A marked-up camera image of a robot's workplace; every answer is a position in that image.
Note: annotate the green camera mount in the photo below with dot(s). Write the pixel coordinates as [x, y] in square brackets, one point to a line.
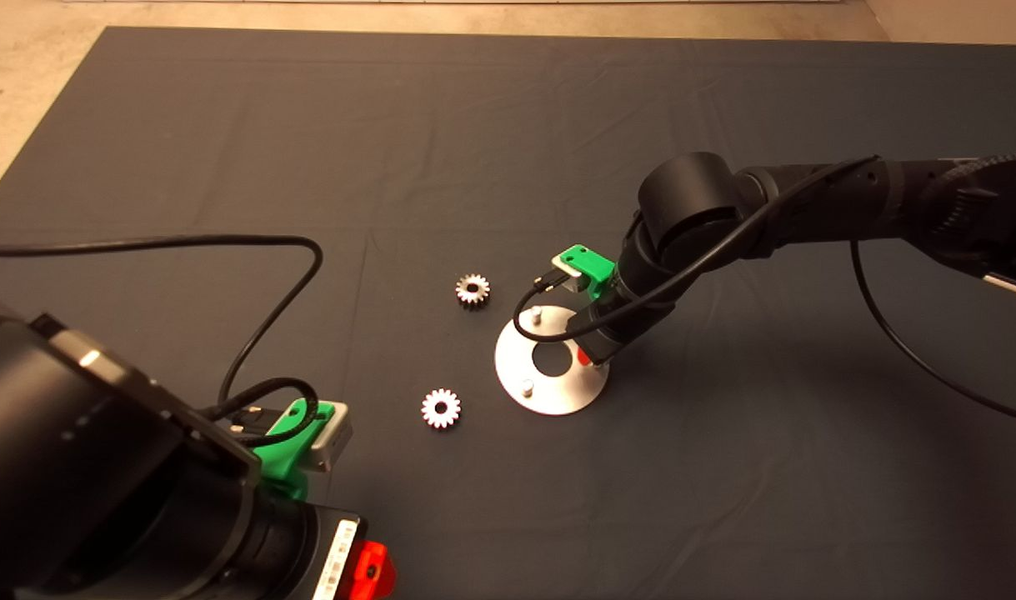
[287, 458]
[591, 262]

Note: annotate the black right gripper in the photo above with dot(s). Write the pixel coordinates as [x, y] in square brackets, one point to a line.
[633, 323]

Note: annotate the steel spur gear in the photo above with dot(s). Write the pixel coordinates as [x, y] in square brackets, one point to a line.
[462, 290]
[430, 410]

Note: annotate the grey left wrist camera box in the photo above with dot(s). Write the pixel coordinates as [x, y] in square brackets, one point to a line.
[332, 437]

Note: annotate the round metal carrier plate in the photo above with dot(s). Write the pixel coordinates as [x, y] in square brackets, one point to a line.
[558, 392]

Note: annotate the green left camera mount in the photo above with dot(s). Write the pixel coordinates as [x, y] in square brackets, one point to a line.
[287, 458]

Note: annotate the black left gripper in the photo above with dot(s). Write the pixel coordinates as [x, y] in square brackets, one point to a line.
[307, 554]

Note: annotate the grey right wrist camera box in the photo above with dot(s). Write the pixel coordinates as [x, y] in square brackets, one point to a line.
[568, 273]

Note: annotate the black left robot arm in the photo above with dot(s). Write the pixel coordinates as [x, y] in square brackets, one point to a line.
[99, 483]

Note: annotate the green right camera mount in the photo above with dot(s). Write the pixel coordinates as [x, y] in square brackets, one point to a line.
[591, 262]

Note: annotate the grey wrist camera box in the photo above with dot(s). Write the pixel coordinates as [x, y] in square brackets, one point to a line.
[332, 437]
[568, 273]

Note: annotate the dark grey table cloth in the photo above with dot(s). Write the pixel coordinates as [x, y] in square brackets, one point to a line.
[474, 125]

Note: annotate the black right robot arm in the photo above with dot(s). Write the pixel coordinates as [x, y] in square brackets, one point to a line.
[695, 200]

